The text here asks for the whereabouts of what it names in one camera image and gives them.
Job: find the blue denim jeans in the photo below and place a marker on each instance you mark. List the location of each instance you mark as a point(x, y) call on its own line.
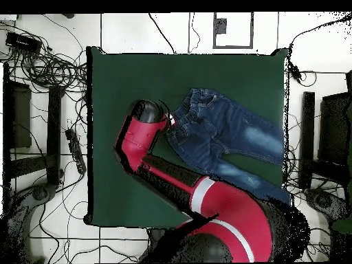
point(220, 129)

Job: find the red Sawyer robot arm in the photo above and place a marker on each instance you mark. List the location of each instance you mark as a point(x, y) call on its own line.
point(220, 209)

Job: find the dark green table cloth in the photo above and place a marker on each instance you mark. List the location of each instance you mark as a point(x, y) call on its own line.
point(123, 82)

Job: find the black power strip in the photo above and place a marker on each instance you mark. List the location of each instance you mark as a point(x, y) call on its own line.
point(75, 150)

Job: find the dark grey square plate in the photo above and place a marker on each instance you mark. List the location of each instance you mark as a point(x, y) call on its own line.
point(220, 26)

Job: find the black upright bar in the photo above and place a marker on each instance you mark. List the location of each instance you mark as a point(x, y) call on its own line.
point(307, 137)

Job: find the grey wheeled base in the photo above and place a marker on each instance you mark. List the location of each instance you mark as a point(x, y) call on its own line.
point(40, 194)

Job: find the black chair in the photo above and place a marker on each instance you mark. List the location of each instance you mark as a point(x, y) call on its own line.
point(334, 126)

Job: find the black electronics box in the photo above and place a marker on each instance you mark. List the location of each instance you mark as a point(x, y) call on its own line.
point(23, 42)

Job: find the dark wheeled base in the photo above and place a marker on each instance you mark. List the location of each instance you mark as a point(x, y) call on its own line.
point(323, 200)

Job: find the black metal frame stand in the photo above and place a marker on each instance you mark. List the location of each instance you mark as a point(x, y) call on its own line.
point(53, 123)

